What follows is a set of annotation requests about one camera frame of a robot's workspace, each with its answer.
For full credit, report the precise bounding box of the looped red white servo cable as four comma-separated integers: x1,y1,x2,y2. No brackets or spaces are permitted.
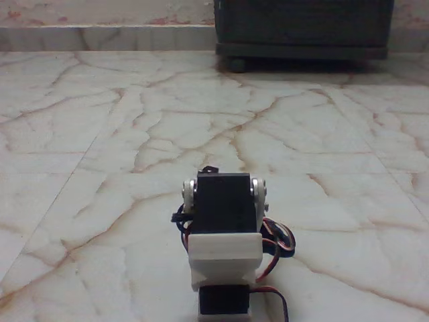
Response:
255,216,298,282

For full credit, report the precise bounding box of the dark wooden cabinet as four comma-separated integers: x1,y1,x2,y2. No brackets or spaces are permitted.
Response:
212,0,395,61

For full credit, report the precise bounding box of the dark red servo cable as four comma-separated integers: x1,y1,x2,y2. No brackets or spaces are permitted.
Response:
248,284,290,322

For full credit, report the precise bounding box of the black servo cable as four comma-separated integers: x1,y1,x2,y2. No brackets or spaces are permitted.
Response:
170,203,192,251

